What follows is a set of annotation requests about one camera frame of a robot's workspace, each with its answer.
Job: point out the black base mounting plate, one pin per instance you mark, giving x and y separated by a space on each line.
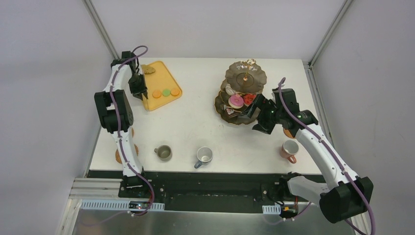
217 192

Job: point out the orange round coaster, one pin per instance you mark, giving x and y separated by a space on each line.
288 134

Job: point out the white cable duct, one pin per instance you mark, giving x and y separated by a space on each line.
271 209
120 205

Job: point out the pink frosted donut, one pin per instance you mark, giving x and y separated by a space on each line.
236 101

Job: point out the red strawberry donut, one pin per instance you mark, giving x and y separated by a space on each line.
248 99

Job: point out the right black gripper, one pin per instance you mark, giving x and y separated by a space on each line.
257 110

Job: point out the white striped donut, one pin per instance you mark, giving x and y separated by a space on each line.
230 91

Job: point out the pink mug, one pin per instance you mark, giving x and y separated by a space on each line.
288 151

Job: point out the right white cable duct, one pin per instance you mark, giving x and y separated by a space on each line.
271 209

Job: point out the three tier glass stand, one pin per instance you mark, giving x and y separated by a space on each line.
246 77

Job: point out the left white cable duct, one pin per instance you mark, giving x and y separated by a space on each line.
120 205

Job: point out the dark chocolate cake piece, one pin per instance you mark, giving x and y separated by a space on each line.
230 112

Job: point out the green sandwich cookie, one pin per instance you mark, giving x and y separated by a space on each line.
166 92

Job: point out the grey small cup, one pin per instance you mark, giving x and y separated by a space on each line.
163 152

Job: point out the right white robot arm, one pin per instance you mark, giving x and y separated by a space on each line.
344 194

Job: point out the yellow serving tray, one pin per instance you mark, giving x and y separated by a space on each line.
160 80

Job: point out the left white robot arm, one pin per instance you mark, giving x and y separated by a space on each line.
116 116

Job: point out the aluminium frame rail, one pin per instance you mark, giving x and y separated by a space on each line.
94 188

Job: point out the blue grey mug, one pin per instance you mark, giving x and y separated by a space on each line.
204 156

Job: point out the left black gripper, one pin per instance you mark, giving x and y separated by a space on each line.
138 86

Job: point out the orange sandwich cookie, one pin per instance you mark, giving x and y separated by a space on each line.
156 94
175 92

